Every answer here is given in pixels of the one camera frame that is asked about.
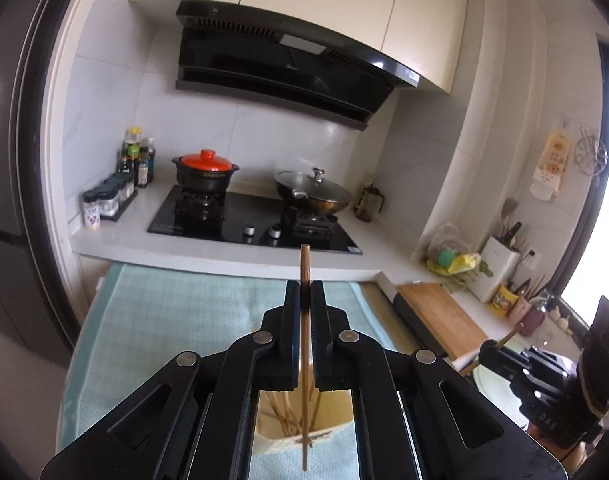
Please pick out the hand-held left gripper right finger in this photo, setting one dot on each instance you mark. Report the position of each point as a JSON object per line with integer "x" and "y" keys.
{"x": 322, "y": 340}

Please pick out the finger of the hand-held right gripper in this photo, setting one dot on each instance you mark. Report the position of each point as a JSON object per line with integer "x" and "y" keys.
{"x": 499, "y": 360}

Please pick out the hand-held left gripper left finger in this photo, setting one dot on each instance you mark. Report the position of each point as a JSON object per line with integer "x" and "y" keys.
{"x": 289, "y": 340}

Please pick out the wooden chopstick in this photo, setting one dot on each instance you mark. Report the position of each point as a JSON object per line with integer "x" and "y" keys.
{"x": 305, "y": 265}
{"x": 290, "y": 412}
{"x": 511, "y": 336}
{"x": 282, "y": 410}

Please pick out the white ribbed utensil holder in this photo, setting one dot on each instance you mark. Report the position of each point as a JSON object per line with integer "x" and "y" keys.
{"x": 334, "y": 410}

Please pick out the pink cup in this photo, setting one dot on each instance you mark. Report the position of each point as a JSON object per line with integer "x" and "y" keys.
{"x": 517, "y": 309}

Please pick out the dark glass bottle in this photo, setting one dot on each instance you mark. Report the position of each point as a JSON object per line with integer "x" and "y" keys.
{"x": 534, "y": 316}

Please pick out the yellow noodle cup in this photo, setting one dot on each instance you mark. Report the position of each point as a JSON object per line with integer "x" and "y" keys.
{"x": 503, "y": 301}

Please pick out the wooden cutting board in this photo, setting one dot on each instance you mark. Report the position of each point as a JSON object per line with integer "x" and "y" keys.
{"x": 442, "y": 317}

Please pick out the garlic bulbs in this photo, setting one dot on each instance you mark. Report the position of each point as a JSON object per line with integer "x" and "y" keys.
{"x": 561, "y": 319}

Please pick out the white knife block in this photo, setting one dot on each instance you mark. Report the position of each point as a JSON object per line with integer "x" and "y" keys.
{"x": 496, "y": 272}

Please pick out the yellow plastic bag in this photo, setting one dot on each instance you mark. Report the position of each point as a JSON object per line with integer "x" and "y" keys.
{"x": 464, "y": 264}

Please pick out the green scrubber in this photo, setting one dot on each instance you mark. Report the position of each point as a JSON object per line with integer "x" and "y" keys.
{"x": 446, "y": 259}

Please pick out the black glass gas stove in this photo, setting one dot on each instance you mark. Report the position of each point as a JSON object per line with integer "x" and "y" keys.
{"x": 254, "y": 217}

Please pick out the light blue woven mat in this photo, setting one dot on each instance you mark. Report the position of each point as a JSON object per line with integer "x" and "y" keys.
{"x": 159, "y": 320}

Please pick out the clear plastic bag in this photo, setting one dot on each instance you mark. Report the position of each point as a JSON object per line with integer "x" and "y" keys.
{"x": 447, "y": 237}

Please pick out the glass french press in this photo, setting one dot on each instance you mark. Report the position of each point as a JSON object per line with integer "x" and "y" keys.
{"x": 368, "y": 204}

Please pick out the wok with glass lid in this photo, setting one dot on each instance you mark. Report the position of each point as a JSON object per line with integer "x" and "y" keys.
{"x": 314, "y": 192}

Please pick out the grey spatula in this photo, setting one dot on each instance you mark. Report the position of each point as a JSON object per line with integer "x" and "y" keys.
{"x": 509, "y": 210}

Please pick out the kitchen window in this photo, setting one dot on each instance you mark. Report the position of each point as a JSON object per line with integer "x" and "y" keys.
{"x": 594, "y": 235}

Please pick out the black clay pot red lid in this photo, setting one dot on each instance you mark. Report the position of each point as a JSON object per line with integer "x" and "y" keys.
{"x": 207, "y": 170}

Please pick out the hanging printed towel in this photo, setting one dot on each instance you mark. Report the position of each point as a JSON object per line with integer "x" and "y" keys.
{"x": 551, "y": 165}

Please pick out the hanging metal trivet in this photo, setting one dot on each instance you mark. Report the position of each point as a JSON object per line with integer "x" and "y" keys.
{"x": 590, "y": 155}

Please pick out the dark sauce bottle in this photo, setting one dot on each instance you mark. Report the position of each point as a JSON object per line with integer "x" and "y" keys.
{"x": 143, "y": 170}
{"x": 151, "y": 160}

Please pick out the black lid spice jar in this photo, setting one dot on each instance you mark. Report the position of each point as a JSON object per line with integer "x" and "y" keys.
{"x": 91, "y": 212}

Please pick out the green label oil bottle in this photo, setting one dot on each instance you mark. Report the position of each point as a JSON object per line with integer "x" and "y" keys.
{"x": 132, "y": 149}

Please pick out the black range hood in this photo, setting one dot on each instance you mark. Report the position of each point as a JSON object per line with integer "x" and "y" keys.
{"x": 284, "y": 70}

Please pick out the dark grey refrigerator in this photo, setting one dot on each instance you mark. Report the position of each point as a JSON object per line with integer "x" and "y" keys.
{"x": 14, "y": 210}

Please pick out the white wall socket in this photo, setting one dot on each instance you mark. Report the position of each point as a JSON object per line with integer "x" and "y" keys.
{"x": 531, "y": 259}

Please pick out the cream wall cabinets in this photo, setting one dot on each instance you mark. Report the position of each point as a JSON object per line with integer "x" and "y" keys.
{"x": 309, "y": 10}

